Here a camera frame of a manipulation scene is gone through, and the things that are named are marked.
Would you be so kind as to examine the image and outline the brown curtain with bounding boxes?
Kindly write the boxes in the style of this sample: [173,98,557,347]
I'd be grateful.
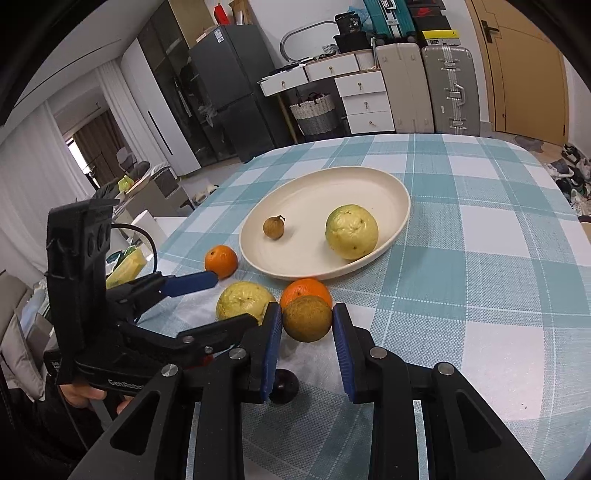
[74,111,127,185]

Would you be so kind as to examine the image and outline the wooden door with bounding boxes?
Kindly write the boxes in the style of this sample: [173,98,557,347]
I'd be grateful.
[464,0,568,147]

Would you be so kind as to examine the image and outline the grey wicker basket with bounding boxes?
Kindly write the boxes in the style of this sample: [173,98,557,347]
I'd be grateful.
[289,92,337,137]

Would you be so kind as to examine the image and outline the teal suitcase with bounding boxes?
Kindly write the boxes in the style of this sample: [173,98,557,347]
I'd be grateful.
[362,0,419,38]

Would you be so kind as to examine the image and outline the white slippers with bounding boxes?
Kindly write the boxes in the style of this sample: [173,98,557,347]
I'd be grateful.
[191,184,220,206]

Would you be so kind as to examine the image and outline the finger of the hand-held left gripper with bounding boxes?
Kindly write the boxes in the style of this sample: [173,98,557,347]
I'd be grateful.
[107,271,219,319]
[124,314,259,370]

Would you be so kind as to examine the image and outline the yellow snack bag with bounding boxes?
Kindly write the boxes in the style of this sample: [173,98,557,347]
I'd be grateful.
[105,244,147,289]

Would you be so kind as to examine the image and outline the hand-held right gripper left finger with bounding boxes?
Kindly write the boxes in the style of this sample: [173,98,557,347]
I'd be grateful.
[69,302,283,480]

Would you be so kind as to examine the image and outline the small brown longan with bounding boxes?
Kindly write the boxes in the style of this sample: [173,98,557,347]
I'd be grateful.
[263,215,286,241]

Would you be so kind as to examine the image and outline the person's left hand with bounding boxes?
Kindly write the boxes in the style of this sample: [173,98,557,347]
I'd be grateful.
[59,383,136,416]

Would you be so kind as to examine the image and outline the white drawer desk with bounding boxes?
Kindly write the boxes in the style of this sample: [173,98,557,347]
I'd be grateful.
[257,46,397,139]

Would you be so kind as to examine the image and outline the white round stool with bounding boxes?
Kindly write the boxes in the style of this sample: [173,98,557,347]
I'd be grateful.
[131,210,155,241]

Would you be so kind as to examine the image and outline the brown kiwi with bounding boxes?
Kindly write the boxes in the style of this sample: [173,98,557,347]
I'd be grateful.
[282,296,333,343]

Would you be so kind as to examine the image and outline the small orange mandarin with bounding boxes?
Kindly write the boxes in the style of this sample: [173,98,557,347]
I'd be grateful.
[204,245,239,280]

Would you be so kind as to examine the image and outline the dark purple plum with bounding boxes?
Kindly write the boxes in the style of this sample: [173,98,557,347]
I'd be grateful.
[270,369,300,405]

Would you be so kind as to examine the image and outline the dark grey refrigerator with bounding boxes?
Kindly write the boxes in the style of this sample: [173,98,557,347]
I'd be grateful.
[187,24,289,163]

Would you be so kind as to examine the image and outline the beige suitcase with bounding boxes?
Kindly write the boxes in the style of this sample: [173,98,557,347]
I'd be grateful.
[375,42,435,134]

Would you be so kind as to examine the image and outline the large orange mandarin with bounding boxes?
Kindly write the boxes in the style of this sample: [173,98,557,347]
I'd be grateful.
[280,278,333,310]

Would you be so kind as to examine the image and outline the silver suitcase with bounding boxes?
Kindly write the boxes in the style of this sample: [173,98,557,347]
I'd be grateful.
[421,45,481,136]

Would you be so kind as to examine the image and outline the grey cushion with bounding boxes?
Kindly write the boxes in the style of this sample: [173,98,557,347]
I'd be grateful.
[0,314,47,402]

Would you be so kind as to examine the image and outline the stack of black boxes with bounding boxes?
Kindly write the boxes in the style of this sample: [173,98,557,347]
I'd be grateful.
[409,0,465,47]

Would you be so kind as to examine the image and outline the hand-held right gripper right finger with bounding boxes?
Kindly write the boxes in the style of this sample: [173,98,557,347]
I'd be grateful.
[332,303,546,480]

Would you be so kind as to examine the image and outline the pile of shoes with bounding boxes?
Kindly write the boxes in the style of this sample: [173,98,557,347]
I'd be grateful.
[545,143,591,217]

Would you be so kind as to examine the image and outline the grey curved metal tube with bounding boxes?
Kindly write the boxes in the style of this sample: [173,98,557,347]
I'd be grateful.
[281,21,340,63]

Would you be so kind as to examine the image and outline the white sheer curtain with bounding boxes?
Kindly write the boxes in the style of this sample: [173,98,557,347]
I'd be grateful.
[0,102,93,273]

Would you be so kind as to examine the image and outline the dark glass door cabinet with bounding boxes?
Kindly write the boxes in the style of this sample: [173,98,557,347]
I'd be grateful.
[137,4,219,168]

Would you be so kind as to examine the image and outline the grey office chair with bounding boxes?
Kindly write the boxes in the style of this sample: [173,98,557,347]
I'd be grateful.
[116,148,151,181]

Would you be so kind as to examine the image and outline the black storage container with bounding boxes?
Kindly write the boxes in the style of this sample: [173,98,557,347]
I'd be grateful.
[333,13,370,54]

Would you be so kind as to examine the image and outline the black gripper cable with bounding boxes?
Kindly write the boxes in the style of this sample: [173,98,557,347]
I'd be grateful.
[111,224,158,278]

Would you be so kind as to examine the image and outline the yellow-green guava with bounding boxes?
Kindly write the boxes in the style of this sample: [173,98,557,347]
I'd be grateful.
[216,281,277,322]
[325,204,379,260]

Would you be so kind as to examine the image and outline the cream round plate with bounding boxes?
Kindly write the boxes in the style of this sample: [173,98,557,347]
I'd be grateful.
[239,166,411,282]

